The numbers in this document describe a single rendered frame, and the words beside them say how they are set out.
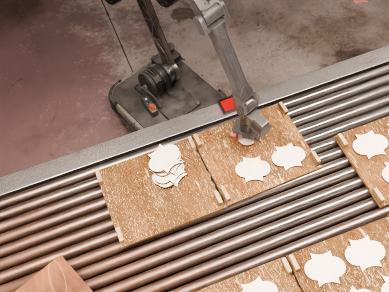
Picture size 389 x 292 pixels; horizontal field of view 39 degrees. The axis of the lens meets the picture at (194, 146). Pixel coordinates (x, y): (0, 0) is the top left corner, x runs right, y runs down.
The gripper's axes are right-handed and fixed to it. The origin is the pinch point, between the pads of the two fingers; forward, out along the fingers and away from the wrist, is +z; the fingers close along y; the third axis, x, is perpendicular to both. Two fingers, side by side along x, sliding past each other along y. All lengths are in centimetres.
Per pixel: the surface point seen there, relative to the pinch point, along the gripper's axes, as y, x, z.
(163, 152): -29.1, -17.0, -5.1
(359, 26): 42, 177, 93
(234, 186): 0.6, -21.0, 1.4
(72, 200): -59, -42, 3
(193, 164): -17.6, -15.3, 1.2
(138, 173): -37.6, -25.1, 1.2
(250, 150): 2.8, -3.4, 1.2
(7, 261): -72, -72, 3
